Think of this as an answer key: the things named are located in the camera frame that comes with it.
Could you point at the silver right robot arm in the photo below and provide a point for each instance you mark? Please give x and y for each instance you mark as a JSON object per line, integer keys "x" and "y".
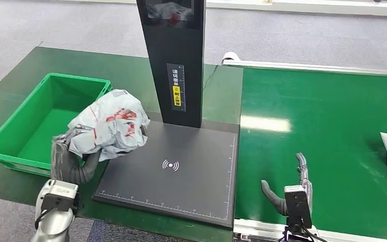
{"x": 297, "y": 235}

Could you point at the grey red-printed mailer package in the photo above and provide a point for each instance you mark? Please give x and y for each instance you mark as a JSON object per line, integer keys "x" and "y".
{"x": 113, "y": 127}

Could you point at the green plastic crate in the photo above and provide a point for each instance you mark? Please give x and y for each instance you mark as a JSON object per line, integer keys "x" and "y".
{"x": 36, "y": 133}

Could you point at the black inbound scanner machine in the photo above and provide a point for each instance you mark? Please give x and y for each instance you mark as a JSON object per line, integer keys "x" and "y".
{"x": 193, "y": 187}

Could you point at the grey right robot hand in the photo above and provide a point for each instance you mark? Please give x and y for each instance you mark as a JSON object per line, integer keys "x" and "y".
{"x": 275, "y": 202}

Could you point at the white conveyor edge rail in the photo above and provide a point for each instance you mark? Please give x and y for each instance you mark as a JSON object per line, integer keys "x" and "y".
{"x": 250, "y": 230}

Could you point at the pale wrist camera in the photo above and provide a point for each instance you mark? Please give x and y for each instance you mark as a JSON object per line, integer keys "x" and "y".
{"x": 58, "y": 195}
{"x": 297, "y": 205}

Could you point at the yellow black label sticker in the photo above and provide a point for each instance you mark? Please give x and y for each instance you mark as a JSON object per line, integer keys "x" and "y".
{"x": 176, "y": 90}

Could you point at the green conveyor belt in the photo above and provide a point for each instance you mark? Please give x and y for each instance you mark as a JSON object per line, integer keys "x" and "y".
{"x": 340, "y": 110}

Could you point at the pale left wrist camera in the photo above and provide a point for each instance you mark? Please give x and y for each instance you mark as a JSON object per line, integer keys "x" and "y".
{"x": 58, "y": 195}

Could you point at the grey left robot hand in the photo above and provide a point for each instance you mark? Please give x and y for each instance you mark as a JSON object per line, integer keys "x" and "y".
{"x": 65, "y": 165}

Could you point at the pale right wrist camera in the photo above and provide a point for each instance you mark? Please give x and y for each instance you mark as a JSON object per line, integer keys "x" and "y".
{"x": 297, "y": 205}

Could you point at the long silver conveyor rail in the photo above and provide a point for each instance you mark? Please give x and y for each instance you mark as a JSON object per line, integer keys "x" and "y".
{"x": 313, "y": 66}

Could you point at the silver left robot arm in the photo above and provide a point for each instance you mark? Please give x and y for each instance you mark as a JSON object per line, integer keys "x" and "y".
{"x": 55, "y": 225}

